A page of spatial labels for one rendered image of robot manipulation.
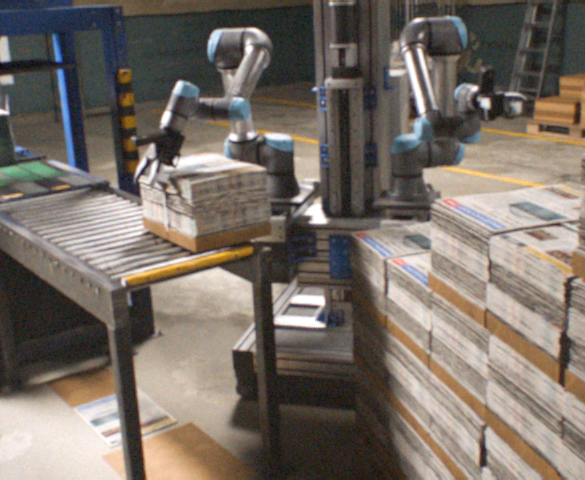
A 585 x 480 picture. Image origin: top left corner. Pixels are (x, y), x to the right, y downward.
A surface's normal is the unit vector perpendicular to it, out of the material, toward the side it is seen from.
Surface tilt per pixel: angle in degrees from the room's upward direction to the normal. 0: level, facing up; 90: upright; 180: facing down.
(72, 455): 0
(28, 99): 90
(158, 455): 0
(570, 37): 90
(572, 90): 90
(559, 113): 93
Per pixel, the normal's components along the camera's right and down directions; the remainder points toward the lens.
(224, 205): 0.59, 0.22
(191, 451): -0.04, -0.95
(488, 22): -0.81, 0.21
